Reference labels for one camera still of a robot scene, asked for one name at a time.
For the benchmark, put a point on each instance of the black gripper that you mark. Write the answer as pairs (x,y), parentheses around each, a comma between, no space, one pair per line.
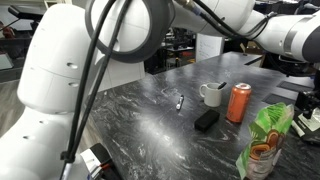
(316,83)

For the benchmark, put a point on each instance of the green snack bag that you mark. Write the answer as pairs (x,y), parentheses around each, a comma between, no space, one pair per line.
(266,140)

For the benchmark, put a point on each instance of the silver and black marker pen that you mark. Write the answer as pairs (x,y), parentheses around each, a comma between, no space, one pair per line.
(180,102)

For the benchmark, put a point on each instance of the black overhead camera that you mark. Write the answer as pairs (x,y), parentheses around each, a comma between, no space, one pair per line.
(25,11)

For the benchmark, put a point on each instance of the white counter island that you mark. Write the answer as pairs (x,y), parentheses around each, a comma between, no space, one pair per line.
(128,75)

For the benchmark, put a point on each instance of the black rectangular block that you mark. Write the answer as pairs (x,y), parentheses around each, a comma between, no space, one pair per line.
(206,120)

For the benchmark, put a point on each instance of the white ceramic mug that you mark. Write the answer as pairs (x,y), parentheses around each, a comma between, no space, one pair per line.
(212,96)

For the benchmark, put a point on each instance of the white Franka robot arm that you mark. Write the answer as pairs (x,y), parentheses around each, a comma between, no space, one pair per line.
(56,66)

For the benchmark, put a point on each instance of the black and white control box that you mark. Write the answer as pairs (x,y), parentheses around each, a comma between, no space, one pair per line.
(98,161)

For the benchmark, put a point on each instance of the black marker in mug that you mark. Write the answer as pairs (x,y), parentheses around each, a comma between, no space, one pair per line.
(222,85)

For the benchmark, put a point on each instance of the black flat table mat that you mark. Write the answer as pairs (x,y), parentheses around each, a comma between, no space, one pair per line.
(280,100)
(295,87)

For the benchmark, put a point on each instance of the cardboard box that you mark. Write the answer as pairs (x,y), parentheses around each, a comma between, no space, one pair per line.
(255,48)

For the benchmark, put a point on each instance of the orange drink can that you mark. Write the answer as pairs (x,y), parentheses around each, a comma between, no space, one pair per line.
(238,103)

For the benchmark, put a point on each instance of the white whiteboard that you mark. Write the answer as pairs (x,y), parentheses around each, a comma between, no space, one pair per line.
(210,46)

